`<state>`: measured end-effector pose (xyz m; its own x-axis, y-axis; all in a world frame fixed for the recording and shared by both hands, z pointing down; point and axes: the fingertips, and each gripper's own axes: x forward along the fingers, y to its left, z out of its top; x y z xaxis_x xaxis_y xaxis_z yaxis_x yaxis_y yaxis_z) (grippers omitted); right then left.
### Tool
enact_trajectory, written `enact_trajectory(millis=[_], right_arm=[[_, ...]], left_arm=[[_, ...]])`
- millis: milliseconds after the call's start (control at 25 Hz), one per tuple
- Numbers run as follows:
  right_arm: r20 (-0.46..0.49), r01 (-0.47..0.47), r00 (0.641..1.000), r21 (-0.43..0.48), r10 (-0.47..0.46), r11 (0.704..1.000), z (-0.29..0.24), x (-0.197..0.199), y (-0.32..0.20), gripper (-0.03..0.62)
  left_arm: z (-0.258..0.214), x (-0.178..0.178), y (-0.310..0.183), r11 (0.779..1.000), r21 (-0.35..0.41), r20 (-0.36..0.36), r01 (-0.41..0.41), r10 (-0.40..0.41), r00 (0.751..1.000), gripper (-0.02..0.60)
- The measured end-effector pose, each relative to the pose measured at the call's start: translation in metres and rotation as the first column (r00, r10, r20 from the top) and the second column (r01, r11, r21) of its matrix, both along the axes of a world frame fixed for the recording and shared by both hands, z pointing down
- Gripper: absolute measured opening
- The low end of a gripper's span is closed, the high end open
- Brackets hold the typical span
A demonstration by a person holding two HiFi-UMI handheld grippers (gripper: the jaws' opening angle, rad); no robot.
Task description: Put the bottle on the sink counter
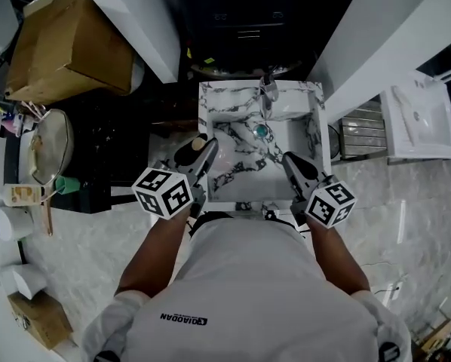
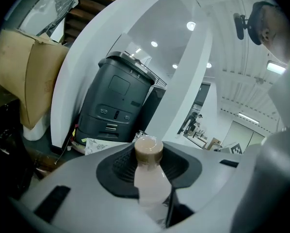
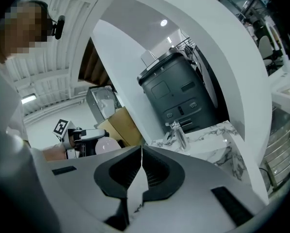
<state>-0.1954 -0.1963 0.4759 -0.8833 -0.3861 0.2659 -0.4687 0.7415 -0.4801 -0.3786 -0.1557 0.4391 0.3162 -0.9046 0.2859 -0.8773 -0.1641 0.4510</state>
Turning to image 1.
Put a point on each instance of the small cardboard box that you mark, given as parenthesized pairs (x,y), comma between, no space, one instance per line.
(40,319)

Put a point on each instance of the person's black trousers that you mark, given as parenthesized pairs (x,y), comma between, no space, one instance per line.
(210,221)

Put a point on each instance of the white ceramic fixture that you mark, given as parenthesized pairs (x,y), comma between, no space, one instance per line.
(137,75)

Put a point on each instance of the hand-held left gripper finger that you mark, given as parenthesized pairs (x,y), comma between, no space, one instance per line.
(209,157)
(186,155)

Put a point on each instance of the wooden spoon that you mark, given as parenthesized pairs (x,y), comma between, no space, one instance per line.
(48,217)

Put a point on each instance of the large cardboard box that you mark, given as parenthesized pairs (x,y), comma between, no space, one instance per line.
(71,40)

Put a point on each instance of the black table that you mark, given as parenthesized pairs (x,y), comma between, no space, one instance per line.
(108,145)

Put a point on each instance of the black cabinet appliance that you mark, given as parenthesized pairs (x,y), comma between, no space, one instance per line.
(248,6)

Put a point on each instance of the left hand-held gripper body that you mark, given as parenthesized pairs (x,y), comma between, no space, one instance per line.
(161,192)

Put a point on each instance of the green cup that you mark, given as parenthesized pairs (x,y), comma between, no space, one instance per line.
(67,185)

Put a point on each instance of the small teal plastic part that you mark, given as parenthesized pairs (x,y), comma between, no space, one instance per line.
(261,130)

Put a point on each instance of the person's right forearm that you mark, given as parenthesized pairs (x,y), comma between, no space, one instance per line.
(336,255)

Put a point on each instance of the person's left forearm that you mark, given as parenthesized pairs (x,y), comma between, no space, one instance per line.
(154,251)

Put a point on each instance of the chrome faucet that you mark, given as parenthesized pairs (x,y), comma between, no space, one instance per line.
(269,92)

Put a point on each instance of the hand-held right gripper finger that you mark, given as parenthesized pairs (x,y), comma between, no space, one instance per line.
(294,177)
(308,170)

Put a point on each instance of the person's white shirt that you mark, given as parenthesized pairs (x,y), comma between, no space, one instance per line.
(248,296)

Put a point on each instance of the white rectangular trash can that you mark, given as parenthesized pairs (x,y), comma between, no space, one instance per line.
(14,223)

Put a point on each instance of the pink toiletries holder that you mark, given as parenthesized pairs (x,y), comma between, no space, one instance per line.
(16,121)

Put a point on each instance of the metal slatted rack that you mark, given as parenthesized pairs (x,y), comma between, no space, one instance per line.
(363,134)

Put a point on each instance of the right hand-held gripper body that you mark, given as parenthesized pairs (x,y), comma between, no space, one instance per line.
(331,202)

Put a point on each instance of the white rounded bin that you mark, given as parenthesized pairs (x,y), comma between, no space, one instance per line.
(22,281)

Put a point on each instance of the white ceramic wash basin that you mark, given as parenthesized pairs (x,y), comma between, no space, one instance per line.
(425,126)

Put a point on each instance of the round beige basin bowl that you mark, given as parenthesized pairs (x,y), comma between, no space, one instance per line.
(52,145)

